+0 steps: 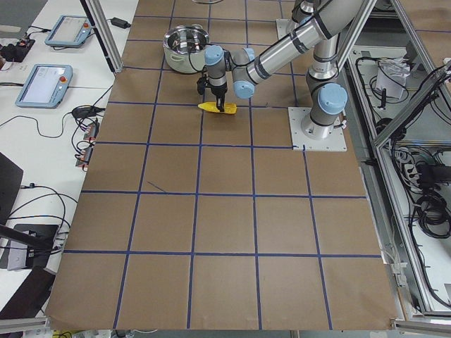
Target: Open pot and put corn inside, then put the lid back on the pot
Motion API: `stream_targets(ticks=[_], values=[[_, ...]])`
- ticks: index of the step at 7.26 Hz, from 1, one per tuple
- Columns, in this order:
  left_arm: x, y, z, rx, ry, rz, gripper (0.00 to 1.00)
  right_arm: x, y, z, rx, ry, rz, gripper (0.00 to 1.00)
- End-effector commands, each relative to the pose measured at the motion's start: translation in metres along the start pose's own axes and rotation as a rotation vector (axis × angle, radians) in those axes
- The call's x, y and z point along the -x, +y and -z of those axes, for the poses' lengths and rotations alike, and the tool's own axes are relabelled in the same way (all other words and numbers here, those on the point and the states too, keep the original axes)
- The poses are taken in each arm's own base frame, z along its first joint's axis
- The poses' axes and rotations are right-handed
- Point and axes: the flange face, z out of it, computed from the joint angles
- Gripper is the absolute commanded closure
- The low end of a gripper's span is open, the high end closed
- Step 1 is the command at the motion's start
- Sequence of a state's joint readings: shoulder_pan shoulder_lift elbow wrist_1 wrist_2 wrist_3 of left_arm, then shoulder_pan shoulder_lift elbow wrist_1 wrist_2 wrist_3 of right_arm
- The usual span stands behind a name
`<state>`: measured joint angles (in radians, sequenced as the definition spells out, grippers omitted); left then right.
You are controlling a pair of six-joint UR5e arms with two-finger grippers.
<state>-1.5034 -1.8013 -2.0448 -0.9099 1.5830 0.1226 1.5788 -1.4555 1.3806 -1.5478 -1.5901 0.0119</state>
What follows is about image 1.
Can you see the teach pendant far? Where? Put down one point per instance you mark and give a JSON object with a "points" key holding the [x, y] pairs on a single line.
{"points": [[69, 31]]}

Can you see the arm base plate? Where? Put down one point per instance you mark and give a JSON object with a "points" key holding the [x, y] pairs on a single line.
{"points": [[301, 36], [307, 136]]}

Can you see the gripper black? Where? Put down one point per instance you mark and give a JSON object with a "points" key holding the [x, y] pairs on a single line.
{"points": [[218, 91]]}

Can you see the white cooking pot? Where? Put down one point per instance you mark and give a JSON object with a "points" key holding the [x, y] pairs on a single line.
{"points": [[184, 48]]}

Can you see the black power adapter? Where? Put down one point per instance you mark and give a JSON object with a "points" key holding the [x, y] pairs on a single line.
{"points": [[117, 22]]}

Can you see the aluminium frame post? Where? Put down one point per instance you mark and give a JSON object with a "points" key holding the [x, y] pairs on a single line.
{"points": [[98, 21]]}

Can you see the teach pendant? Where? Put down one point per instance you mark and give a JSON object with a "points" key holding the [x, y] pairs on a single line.
{"points": [[69, 31], [45, 86]]}

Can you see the teach pendant near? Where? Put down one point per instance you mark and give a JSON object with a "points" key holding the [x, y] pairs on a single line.
{"points": [[45, 86]]}

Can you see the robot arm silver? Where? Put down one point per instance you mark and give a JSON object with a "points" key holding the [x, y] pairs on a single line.
{"points": [[328, 29]]}

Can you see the yellow corn cob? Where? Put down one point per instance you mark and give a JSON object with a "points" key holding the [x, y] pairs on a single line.
{"points": [[212, 107]]}

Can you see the black usb hub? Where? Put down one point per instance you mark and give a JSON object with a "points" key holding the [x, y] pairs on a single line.
{"points": [[81, 112]]}

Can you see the white paper box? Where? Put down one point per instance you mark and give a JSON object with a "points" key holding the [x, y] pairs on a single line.
{"points": [[392, 77]]}

